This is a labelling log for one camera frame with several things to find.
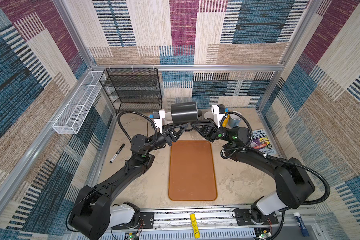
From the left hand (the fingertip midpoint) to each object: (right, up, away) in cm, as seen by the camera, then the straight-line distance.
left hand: (187, 126), depth 60 cm
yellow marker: (+4, -48, +10) cm, 49 cm away
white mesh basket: (-55, +2, +10) cm, 56 cm away
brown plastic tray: (+3, -29, +26) cm, 39 cm away
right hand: (+1, -1, +2) cm, 2 cm away
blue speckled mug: (+33, +4, +42) cm, 54 cm away
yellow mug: (+27, +3, +42) cm, 50 cm away
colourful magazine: (+49, -11, +39) cm, 63 cm away
